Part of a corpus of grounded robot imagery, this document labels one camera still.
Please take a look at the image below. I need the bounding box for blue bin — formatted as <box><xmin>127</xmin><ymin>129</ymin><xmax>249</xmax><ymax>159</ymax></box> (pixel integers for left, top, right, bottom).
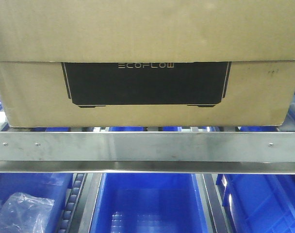
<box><xmin>0</xmin><ymin>173</ymin><xmax>73</xmax><ymax>233</ymax></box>
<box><xmin>216</xmin><ymin>174</ymin><xmax>295</xmax><ymax>233</ymax></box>
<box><xmin>90</xmin><ymin>173</ymin><xmax>209</xmax><ymax>233</ymax></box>

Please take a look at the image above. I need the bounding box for clear plastic bag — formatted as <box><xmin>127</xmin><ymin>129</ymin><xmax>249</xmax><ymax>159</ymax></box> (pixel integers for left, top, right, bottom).
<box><xmin>0</xmin><ymin>192</ymin><xmax>55</xmax><ymax>233</ymax></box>

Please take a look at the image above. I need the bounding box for blue bin centre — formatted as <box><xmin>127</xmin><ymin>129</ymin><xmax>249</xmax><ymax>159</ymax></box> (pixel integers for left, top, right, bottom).
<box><xmin>90</xmin><ymin>173</ymin><xmax>209</xmax><ymax>233</ymax></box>

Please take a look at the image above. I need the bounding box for blue bin left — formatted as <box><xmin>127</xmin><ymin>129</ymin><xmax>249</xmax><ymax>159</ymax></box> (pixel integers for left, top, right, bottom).
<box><xmin>0</xmin><ymin>173</ymin><xmax>73</xmax><ymax>233</ymax></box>

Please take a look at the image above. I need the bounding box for metal shelf front rail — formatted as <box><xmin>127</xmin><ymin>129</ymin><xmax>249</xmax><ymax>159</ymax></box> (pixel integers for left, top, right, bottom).
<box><xmin>0</xmin><ymin>132</ymin><xmax>295</xmax><ymax>174</ymax></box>

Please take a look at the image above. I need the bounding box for grey roller track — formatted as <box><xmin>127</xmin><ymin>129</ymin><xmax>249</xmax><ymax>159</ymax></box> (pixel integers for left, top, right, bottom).
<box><xmin>57</xmin><ymin>173</ymin><xmax>87</xmax><ymax>233</ymax></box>
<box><xmin>202</xmin><ymin>174</ymin><xmax>228</xmax><ymax>233</ymax></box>

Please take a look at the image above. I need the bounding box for blue bin right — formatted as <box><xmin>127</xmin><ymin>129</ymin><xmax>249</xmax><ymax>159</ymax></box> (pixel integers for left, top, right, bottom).
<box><xmin>216</xmin><ymin>174</ymin><xmax>295</xmax><ymax>233</ymax></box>

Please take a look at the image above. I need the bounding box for grey roller track left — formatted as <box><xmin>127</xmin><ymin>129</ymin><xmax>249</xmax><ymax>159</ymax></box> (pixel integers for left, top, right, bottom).
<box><xmin>57</xmin><ymin>173</ymin><xmax>87</xmax><ymax>233</ymax></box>

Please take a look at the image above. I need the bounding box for brown EcoFlow cardboard box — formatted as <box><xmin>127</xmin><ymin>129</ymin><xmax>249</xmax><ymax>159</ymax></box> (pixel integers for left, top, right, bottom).
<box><xmin>0</xmin><ymin>0</ymin><xmax>295</xmax><ymax>128</ymax></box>

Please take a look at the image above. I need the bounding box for grey roller track right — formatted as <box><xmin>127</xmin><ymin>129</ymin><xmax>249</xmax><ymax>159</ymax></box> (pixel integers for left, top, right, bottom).
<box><xmin>202</xmin><ymin>174</ymin><xmax>228</xmax><ymax>233</ymax></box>

